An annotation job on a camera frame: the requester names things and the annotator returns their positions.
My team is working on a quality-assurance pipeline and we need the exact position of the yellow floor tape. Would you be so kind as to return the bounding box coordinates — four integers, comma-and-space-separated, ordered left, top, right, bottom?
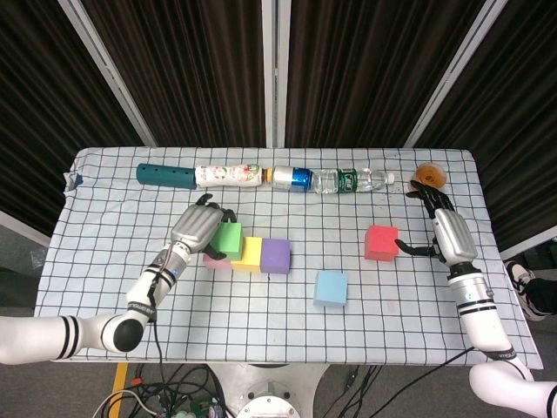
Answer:
111, 362, 131, 393

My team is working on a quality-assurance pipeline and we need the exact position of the teal cylindrical case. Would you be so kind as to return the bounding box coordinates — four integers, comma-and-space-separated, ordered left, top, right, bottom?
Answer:
135, 163, 198, 192

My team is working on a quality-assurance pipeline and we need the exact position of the pink foam cube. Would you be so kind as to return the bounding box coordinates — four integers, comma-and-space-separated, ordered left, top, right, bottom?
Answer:
203, 254, 234, 271

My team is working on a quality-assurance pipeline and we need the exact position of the silver blue drink can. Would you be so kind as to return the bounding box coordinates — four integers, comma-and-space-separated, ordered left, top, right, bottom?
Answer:
272, 165, 314, 192

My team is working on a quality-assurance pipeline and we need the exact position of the white floral drink bottle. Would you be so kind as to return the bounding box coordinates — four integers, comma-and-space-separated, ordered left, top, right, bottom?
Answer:
194, 163, 274, 190

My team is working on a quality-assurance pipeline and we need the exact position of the white black grid tablecloth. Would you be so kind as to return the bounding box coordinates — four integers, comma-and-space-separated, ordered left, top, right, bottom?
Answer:
30, 146, 543, 367

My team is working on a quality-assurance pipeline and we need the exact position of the green foam cube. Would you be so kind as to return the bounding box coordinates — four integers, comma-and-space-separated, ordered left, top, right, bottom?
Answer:
211, 222, 244, 259

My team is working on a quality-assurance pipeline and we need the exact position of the clear cup with orange contents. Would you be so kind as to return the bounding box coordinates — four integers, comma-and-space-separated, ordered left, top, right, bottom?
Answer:
413, 161, 447, 192

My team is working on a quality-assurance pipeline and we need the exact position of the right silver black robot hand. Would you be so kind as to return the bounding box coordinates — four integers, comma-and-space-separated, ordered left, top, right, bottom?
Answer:
394, 179, 479, 265

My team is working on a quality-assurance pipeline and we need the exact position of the yellow foam cube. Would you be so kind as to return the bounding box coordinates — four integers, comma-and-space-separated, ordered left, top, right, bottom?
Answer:
230, 236, 264, 274

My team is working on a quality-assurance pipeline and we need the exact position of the white aluminium frame bar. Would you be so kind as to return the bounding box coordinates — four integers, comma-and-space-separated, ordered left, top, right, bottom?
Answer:
500, 226, 557, 262
0, 211, 51, 248

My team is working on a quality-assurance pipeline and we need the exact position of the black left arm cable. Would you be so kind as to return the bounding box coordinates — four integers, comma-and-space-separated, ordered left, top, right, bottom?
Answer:
146, 278, 164, 366

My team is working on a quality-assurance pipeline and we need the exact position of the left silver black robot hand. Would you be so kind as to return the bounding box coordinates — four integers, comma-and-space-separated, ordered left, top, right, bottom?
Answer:
169, 193, 240, 260

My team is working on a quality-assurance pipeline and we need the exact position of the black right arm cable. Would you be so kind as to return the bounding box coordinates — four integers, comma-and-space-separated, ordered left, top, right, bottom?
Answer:
406, 346, 480, 393

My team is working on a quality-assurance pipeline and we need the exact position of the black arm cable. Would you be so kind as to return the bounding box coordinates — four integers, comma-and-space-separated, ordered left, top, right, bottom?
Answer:
406, 346, 480, 393
146, 278, 164, 366

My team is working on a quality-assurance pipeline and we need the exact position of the black floor cable bundle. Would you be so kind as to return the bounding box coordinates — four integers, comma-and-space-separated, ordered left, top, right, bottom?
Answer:
339, 365, 384, 418

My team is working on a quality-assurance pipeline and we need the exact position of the black pleated curtain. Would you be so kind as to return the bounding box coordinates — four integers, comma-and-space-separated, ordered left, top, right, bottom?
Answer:
415, 0, 557, 252
0, 0, 147, 236
80, 0, 267, 147
285, 0, 487, 149

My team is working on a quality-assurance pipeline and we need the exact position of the red foam cube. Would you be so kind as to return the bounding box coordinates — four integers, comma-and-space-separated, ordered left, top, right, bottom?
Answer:
364, 224, 400, 263

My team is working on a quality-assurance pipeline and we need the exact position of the black trouser leg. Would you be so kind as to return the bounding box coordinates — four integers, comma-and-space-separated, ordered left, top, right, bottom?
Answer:
525, 277, 557, 315

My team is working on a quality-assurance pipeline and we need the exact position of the light blue foam cube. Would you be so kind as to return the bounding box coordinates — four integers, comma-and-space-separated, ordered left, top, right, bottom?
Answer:
313, 270, 350, 308

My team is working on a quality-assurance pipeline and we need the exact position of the black floor cable tangle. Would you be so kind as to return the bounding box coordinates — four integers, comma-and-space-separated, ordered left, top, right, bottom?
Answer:
130, 364, 230, 418

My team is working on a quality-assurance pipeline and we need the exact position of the clear green-label water bottle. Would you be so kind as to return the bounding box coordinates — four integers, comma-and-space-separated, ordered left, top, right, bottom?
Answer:
311, 167, 396, 195

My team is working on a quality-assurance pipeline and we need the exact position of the white floor cable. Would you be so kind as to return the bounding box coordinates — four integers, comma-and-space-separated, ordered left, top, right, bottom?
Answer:
93, 389, 156, 418

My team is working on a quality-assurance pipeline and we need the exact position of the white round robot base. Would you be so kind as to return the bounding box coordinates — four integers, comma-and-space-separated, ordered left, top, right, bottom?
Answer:
208, 363, 332, 418

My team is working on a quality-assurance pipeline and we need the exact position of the white aluminium frame post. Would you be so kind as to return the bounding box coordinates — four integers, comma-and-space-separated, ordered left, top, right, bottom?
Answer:
57, 0, 158, 148
402, 0, 509, 149
260, 0, 292, 148

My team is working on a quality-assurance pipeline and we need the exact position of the white black sneaker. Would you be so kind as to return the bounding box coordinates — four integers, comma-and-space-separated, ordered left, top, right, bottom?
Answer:
506, 260, 543, 322

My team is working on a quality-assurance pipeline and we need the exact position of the purple foam cube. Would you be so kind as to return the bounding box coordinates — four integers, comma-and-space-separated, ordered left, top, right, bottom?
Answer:
259, 238, 292, 275

